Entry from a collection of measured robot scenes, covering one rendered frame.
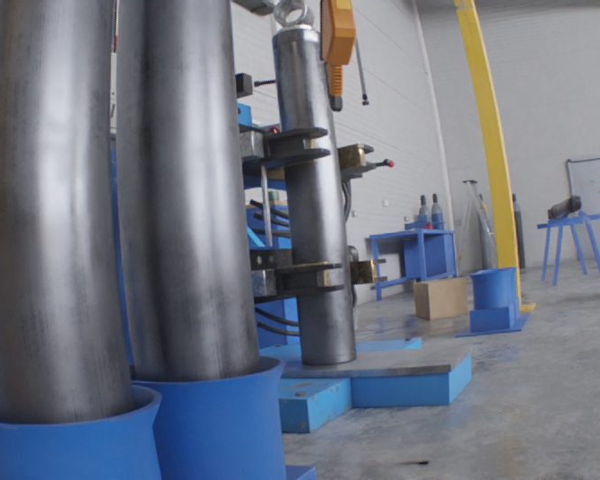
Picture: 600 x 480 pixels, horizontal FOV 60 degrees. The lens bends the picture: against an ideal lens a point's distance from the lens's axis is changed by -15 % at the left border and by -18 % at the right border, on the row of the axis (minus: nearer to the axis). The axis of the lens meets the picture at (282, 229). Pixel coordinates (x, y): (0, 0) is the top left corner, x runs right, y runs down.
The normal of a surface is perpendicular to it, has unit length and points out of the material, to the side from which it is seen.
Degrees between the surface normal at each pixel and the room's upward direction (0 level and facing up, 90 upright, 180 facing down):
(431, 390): 90
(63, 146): 90
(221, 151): 90
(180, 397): 117
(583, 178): 90
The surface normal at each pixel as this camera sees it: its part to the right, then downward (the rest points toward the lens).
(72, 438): 0.44, 0.35
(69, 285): 0.69, -0.11
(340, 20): 0.26, -0.09
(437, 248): -0.49, -0.01
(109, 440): 0.72, 0.34
